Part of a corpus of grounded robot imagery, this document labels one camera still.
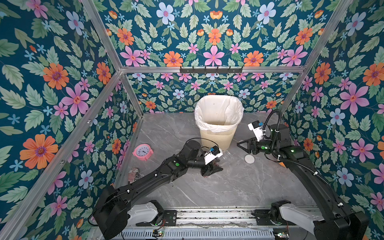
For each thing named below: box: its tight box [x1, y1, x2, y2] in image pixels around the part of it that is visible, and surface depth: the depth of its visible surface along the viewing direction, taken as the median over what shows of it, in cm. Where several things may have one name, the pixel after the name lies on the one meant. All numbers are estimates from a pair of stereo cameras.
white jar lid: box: [244, 154, 256, 165], surface depth 95 cm
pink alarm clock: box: [132, 143, 154, 161], surface depth 98 cm
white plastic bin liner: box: [194, 94, 244, 133], surface depth 92 cm
